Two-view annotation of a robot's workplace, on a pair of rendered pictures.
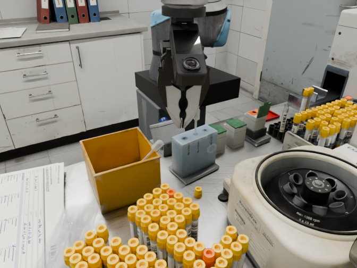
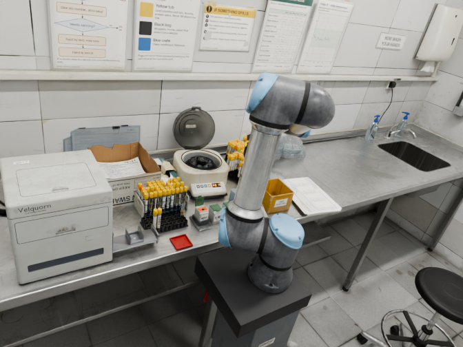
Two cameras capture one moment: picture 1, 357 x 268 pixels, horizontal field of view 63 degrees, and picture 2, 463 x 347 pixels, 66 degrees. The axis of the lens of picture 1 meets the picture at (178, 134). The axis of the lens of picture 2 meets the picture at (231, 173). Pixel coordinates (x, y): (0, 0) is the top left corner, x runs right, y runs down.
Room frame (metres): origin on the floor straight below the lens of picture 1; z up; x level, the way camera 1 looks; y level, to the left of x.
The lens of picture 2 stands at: (1.88, -0.29, 1.81)
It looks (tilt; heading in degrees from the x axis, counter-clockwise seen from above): 29 degrees down; 172
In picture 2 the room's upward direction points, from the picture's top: 11 degrees clockwise
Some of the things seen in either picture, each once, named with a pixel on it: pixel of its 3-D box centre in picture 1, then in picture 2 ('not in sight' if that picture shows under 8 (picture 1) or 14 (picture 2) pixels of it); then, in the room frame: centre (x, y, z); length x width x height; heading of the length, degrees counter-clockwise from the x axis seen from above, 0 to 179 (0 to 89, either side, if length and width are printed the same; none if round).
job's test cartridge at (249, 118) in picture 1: (253, 123); (201, 215); (0.70, -0.21, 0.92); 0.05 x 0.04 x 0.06; 31
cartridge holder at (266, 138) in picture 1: (252, 131); (200, 219); (0.70, -0.21, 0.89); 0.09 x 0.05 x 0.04; 32
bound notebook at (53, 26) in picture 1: (53, 26); not in sight; (2.21, 0.91, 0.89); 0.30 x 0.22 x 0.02; 18
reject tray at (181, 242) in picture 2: (264, 114); (181, 242); (0.83, -0.28, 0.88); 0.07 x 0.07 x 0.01; 29
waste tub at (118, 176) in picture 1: (121, 167); (272, 195); (0.49, 0.12, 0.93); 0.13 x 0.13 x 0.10; 27
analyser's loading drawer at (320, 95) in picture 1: (317, 94); (128, 239); (0.89, -0.46, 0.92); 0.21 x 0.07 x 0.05; 119
